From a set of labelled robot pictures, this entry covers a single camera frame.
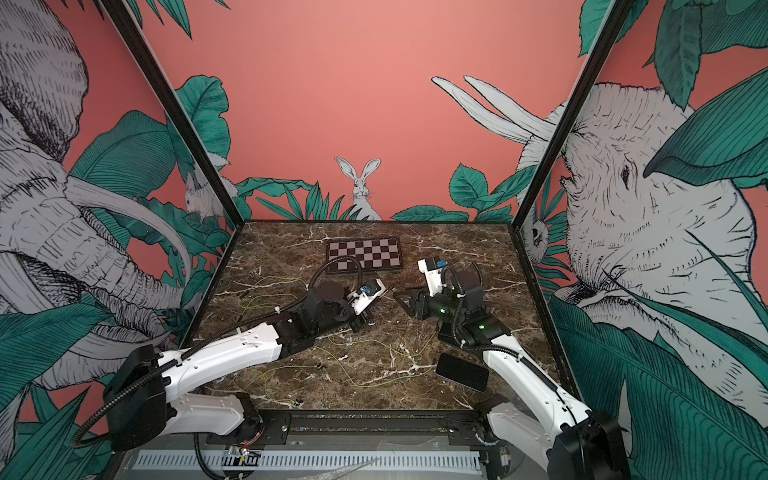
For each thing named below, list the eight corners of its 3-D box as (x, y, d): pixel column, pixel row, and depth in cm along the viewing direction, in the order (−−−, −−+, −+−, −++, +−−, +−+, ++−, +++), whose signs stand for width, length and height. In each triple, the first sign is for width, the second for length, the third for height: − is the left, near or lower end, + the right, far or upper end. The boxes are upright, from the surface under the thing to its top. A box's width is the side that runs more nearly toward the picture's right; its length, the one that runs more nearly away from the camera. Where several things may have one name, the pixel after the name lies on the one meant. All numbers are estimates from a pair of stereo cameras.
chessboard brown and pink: (323, 272, 108) (321, 266, 105) (329, 241, 117) (327, 235, 115) (402, 272, 108) (402, 267, 105) (401, 242, 117) (401, 236, 115)
